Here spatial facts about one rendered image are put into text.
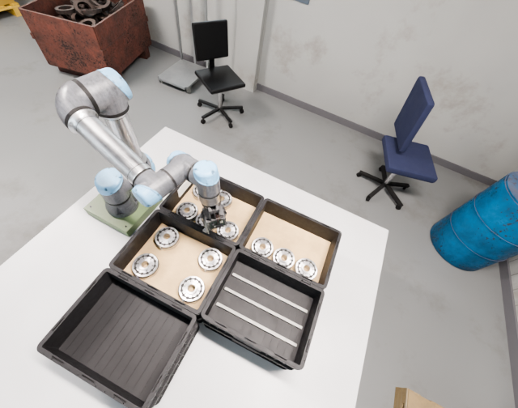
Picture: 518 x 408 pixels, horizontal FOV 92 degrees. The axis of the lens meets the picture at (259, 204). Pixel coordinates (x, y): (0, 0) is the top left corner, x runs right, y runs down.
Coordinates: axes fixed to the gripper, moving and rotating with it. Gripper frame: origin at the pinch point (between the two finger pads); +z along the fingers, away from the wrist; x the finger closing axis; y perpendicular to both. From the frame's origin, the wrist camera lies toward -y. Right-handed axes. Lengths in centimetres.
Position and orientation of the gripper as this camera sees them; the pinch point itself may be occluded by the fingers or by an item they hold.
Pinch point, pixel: (215, 225)
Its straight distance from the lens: 106.2
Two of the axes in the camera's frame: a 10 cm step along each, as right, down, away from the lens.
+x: 9.5, -2.3, 2.3
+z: -0.4, 6.2, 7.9
